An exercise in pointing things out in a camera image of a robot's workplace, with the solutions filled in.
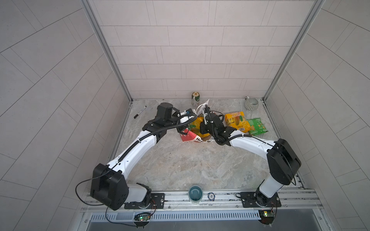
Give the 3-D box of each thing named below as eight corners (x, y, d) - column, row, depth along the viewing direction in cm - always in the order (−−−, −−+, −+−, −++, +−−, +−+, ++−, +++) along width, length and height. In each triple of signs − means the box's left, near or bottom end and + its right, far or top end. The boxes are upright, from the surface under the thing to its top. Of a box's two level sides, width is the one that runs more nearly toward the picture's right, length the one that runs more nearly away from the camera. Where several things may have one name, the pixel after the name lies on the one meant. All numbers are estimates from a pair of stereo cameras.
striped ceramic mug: (246, 111, 110) (248, 107, 105) (242, 101, 117) (244, 96, 113) (258, 111, 110) (260, 107, 105) (254, 101, 117) (256, 96, 113)
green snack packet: (250, 136, 97) (252, 133, 95) (243, 121, 105) (245, 119, 102) (266, 134, 99) (268, 131, 96) (258, 120, 106) (260, 117, 103)
